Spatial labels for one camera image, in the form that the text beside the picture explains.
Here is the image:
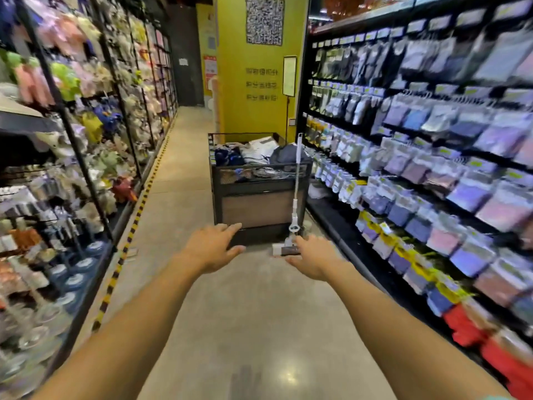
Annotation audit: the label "black wire display bin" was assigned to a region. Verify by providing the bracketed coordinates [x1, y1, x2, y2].
[208, 132, 313, 247]

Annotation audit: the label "person's right hand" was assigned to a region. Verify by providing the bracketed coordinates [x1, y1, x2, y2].
[285, 235, 347, 284]

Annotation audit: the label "person's right forearm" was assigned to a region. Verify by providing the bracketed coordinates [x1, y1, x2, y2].
[327, 261, 516, 400]

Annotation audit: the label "black and white code poster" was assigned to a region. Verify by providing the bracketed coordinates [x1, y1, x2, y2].
[245, 0, 286, 46]

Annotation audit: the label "display of artificial flowers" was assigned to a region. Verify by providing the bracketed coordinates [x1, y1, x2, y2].
[0, 0, 177, 229]

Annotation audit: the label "row of red packets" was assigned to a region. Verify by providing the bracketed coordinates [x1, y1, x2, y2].
[443, 303, 533, 400]

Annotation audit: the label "white plastic bag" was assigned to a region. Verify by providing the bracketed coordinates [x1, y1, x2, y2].
[242, 136, 280, 165]

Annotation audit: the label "grey folded cloth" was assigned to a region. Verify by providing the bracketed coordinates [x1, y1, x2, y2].
[269, 143, 310, 166]

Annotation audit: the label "person's left forearm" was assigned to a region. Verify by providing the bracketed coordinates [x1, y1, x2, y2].
[29, 251, 209, 400]

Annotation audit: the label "black sock shelving unit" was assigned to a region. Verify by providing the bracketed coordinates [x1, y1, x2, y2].
[296, 0, 533, 400]

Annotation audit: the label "person's left hand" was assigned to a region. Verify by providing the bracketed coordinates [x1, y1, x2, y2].
[182, 222, 247, 275]

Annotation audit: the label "group of clear glassware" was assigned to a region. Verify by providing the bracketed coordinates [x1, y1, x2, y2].
[0, 239, 111, 394]

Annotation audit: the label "black flower shelving rack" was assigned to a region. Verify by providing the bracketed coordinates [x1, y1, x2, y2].
[0, 0, 180, 400]

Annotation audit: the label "white sign on stand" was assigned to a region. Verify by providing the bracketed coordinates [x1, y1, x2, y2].
[282, 56, 298, 143]

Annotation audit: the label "red and white wall poster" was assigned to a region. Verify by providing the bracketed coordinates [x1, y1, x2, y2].
[203, 55, 218, 91]

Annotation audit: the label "rows of hanging sock packets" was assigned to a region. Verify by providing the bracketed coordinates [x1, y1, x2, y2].
[306, 27, 533, 329]

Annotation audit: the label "white flat mop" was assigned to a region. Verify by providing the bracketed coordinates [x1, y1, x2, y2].
[272, 133, 308, 257]

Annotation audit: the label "dark blue clothing bundle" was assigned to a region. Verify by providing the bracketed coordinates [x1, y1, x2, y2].
[213, 146, 246, 167]

